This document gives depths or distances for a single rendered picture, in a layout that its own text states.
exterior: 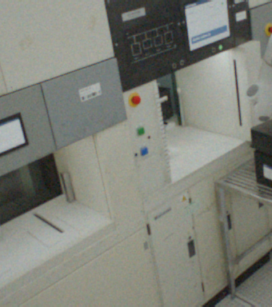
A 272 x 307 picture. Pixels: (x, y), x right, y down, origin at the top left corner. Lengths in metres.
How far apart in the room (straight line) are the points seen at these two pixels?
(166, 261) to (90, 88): 1.02
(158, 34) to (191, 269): 1.26
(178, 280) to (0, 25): 1.58
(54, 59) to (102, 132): 0.39
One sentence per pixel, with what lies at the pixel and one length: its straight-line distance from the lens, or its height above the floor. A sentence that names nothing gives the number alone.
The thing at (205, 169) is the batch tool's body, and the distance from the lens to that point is 2.59.
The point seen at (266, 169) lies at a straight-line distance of 2.49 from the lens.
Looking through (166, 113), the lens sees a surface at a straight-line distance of 3.03.
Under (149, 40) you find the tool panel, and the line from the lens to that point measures 2.19.
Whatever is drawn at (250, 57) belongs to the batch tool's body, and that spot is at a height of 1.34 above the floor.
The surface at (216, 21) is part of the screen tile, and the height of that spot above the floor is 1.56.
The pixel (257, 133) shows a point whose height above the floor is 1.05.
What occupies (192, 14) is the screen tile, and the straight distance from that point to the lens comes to 2.36.
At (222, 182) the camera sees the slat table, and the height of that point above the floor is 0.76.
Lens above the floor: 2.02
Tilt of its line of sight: 21 degrees down
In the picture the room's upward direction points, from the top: 10 degrees counter-clockwise
